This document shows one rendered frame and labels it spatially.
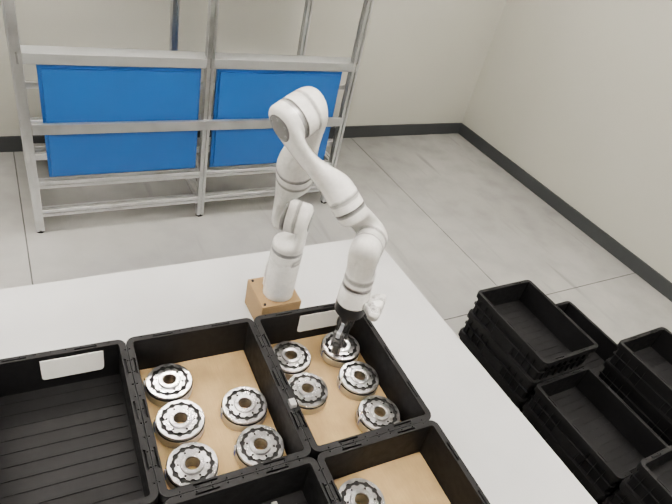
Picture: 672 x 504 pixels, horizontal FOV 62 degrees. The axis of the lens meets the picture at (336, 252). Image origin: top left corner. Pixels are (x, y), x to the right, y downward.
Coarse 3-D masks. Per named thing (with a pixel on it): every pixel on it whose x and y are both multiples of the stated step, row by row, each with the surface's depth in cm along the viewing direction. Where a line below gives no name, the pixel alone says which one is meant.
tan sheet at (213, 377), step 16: (240, 352) 142; (192, 368) 135; (208, 368) 136; (224, 368) 137; (240, 368) 138; (208, 384) 132; (224, 384) 133; (240, 384) 134; (256, 384) 135; (192, 400) 128; (208, 400) 128; (208, 416) 125; (208, 432) 122; (224, 432) 123; (240, 432) 123; (160, 448) 117; (224, 448) 120; (256, 448) 121; (224, 464) 117
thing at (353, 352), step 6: (330, 336) 149; (348, 336) 150; (324, 342) 146; (330, 342) 146; (354, 342) 148; (324, 348) 144; (330, 348) 145; (354, 348) 147; (330, 354) 143; (342, 354) 144; (348, 354) 144; (354, 354) 145; (342, 360) 143; (348, 360) 143
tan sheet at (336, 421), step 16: (320, 336) 152; (320, 368) 143; (336, 368) 144; (336, 384) 140; (336, 400) 136; (352, 400) 137; (304, 416) 130; (320, 416) 131; (336, 416) 132; (352, 416) 133; (320, 432) 128; (336, 432) 129; (352, 432) 129
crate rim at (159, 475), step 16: (240, 320) 137; (144, 336) 127; (160, 336) 128; (256, 336) 135; (128, 352) 122; (272, 368) 127; (144, 400) 113; (144, 416) 111; (304, 448) 112; (160, 464) 103; (256, 464) 107; (272, 464) 108; (160, 480) 101; (208, 480) 103; (224, 480) 103; (160, 496) 100
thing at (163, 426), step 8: (176, 400) 123; (184, 400) 123; (168, 408) 121; (176, 408) 121; (184, 408) 122; (192, 408) 122; (200, 408) 123; (160, 416) 119; (168, 416) 119; (192, 416) 121; (200, 416) 121; (160, 424) 117; (168, 424) 118; (192, 424) 119; (200, 424) 119; (160, 432) 116; (168, 432) 117; (176, 432) 117; (184, 432) 117; (192, 432) 118; (176, 440) 116
